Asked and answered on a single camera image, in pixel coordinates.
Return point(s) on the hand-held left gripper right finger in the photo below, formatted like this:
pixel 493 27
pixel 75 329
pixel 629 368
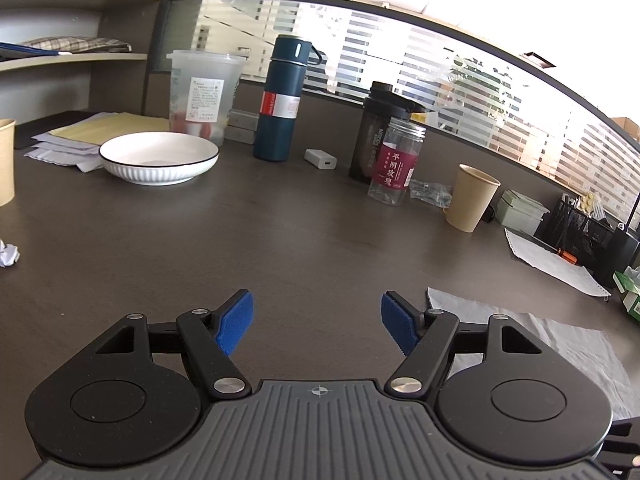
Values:
pixel 397 320

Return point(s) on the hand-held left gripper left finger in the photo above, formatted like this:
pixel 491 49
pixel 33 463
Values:
pixel 235 322

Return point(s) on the grey towel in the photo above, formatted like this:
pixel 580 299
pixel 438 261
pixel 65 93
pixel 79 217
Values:
pixel 575 350

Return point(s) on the clear bag of small hardware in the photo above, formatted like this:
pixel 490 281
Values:
pixel 430 192

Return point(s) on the beige paper cup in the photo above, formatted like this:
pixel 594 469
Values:
pixel 6 165
pixel 470 200

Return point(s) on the clear jar with red label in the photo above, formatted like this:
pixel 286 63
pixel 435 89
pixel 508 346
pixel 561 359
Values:
pixel 395 165

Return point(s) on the white perforated paper sheet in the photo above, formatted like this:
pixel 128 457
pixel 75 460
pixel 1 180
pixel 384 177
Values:
pixel 545 255

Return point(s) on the pale green box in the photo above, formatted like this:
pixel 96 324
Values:
pixel 520 207

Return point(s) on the white power adapter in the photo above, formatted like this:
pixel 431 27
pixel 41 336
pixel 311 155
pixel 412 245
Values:
pixel 320 158

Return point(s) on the white ceramic bowl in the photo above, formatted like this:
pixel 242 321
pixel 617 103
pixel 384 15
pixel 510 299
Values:
pixel 160 152

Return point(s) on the black shaker bottle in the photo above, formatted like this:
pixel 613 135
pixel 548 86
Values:
pixel 370 130

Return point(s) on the black mesh desk organiser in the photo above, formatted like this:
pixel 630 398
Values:
pixel 575 230

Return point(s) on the small grey boxes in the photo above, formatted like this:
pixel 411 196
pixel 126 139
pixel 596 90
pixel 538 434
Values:
pixel 242 122

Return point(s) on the dark blue thermos bottle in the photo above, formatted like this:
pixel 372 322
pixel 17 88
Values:
pixel 277 125

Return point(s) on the yellow paper envelope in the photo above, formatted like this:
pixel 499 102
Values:
pixel 115 127

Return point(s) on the clear plastic cup with label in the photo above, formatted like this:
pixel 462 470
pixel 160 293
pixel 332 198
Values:
pixel 205 95

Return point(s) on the black box-shaped device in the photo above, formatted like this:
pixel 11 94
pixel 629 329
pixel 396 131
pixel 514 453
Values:
pixel 620 255

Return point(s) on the green tissue box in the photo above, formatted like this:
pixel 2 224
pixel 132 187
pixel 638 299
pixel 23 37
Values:
pixel 630 292

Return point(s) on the crumpled white paper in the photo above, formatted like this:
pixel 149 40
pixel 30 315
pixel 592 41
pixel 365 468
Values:
pixel 9 255

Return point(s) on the white paper sheets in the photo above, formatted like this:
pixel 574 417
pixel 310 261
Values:
pixel 55 155

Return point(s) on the striped glass desk partition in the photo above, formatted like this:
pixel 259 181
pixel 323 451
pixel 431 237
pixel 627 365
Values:
pixel 350 50

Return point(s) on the cardboard box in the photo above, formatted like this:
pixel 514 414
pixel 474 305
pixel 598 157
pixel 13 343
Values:
pixel 627 127

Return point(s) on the beige wooden shelf unit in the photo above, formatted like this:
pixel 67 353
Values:
pixel 75 57

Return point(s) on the plaid cloth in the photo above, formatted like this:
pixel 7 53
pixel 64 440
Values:
pixel 70 44

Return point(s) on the blue folder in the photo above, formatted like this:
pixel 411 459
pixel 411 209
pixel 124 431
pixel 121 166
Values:
pixel 15 50

